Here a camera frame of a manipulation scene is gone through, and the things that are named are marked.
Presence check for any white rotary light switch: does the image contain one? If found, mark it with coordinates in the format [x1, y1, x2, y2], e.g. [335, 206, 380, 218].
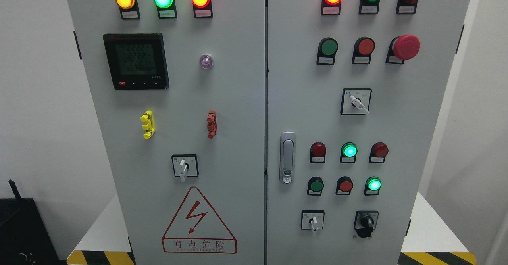
[171, 154, 199, 182]

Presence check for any yellow indicator light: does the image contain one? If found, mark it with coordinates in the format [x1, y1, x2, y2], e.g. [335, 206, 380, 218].
[115, 0, 140, 20]

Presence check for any red terminal connector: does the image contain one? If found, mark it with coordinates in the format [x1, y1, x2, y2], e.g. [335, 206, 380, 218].
[206, 111, 217, 139]

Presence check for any dark red indicator left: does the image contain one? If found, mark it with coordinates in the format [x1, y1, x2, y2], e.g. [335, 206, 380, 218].
[310, 142, 326, 163]

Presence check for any dark red indicator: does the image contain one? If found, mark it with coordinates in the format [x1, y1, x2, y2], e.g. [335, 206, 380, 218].
[369, 142, 389, 163]
[310, 142, 326, 163]

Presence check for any clear round lamp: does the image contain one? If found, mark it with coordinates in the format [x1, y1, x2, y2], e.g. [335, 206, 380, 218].
[199, 54, 214, 69]

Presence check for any green push button lower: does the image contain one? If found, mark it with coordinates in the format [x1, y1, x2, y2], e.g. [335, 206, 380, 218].
[307, 176, 324, 195]

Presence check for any left grey cabinet door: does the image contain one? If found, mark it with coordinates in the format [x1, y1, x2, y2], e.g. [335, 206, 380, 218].
[68, 0, 265, 265]

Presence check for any grey cabinet door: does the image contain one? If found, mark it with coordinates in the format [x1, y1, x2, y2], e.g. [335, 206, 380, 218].
[267, 0, 470, 265]
[68, 0, 265, 265]

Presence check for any lit green indicator middle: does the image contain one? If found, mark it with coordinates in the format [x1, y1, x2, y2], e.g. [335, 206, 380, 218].
[340, 142, 358, 163]

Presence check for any white rotary selector upper right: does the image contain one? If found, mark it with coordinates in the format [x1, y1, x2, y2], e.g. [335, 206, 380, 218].
[341, 88, 372, 115]

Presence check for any white rotary selector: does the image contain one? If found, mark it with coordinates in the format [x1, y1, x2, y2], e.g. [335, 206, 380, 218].
[341, 88, 372, 115]
[300, 210, 325, 234]

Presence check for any yellow terminal connector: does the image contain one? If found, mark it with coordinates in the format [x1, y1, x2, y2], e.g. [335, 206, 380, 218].
[140, 110, 156, 140]

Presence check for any green push button second row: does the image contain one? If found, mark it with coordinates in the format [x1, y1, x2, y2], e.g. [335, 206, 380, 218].
[316, 37, 338, 65]

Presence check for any red push button lower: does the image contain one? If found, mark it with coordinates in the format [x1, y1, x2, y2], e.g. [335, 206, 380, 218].
[335, 176, 354, 195]

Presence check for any white rotary selector lower right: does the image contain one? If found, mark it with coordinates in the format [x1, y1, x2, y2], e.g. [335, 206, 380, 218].
[300, 210, 325, 234]

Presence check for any right grey cabinet door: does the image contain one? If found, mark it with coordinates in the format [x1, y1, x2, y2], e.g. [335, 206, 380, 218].
[267, 0, 470, 265]

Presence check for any red electric hazard sticker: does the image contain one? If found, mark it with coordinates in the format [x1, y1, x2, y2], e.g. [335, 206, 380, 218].
[162, 186, 237, 254]

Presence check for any dark red indicator right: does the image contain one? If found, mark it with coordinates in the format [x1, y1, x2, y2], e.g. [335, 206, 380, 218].
[369, 142, 389, 163]

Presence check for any black digital power meter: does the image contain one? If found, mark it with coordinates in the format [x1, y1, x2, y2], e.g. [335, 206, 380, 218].
[103, 33, 170, 90]

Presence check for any red push button second row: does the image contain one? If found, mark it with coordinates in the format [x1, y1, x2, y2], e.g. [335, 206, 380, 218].
[352, 36, 375, 65]

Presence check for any lit green button lower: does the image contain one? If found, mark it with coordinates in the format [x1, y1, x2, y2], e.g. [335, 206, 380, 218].
[364, 176, 382, 196]

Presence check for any red indicator light top left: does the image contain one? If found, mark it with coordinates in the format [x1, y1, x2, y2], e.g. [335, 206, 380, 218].
[191, 0, 214, 19]

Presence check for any lit red indicator right door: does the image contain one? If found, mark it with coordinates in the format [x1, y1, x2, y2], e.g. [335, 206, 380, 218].
[321, 0, 342, 16]

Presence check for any green indicator light top left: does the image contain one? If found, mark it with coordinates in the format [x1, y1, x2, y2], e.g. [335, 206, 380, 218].
[154, 0, 177, 19]

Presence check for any red emergency stop button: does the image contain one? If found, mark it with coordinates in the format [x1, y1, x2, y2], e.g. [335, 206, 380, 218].
[386, 34, 421, 65]

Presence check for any white platform with hazard stripes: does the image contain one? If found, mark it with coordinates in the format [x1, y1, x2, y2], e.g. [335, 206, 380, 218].
[67, 193, 477, 265]

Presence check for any black box with antenna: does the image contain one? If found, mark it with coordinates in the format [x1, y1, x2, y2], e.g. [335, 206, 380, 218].
[0, 180, 60, 265]

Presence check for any silver door lock handle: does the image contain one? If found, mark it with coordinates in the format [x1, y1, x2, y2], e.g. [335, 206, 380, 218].
[279, 132, 296, 185]

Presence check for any black key selector switch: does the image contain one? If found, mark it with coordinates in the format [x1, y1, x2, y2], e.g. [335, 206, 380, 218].
[354, 210, 379, 238]

